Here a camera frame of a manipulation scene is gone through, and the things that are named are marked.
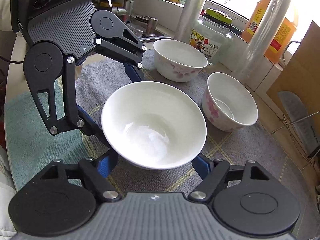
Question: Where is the floral bowl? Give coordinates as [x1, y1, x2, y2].
[153, 40, 208, 82]
[202, 72, 259, 132]

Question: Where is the white bowl front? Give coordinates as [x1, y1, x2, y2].
[101, 81, 207, 170]

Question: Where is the grey teal kitchen towel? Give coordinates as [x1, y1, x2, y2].
[4, 58, 319, 239]

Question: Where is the santoku kitchen knife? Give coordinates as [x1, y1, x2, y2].
[277, 91, 309, 122]

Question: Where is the steel faucet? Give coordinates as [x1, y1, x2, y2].
[111, 0, 137, 23]

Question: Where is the steel sink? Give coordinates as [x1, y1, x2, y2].
[100, 0, 172, 43]

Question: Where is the sink soap dispenser knob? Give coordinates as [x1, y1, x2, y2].
[143, 17, 164, 37]

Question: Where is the short plastic wrap roll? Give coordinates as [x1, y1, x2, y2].
[173, 0, 206, 43]

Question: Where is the glass jar green lid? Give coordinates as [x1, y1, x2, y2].
[189, 8, 233, 65]

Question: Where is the tall plastic wrap roll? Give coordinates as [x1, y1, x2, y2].
[231, 0, 291, 83]

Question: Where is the bamboo cutting board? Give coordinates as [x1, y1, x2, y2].
[266, 21, 320, 140]

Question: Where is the orange oil jug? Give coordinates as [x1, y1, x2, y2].
[241, 0, 298, 64]

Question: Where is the black cable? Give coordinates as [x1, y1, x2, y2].
[0, 55, 26, 65]

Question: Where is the metal wire stand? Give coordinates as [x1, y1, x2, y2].
[271, 111, 319, 177]

